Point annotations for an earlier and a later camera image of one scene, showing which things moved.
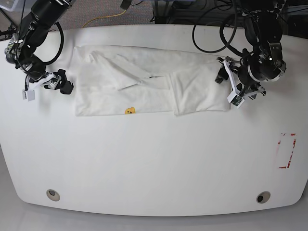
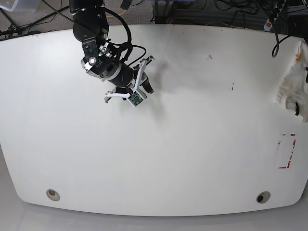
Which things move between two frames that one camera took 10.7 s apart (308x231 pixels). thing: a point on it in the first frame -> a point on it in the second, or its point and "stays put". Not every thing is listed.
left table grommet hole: x=53 y=195 stays put
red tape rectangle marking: x=289 y=159 stays put
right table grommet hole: x=263 y=197 stays put
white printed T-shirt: x=122 y=80 -> x=293 y=88
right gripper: x=52 y=82 -> x=131 y=83
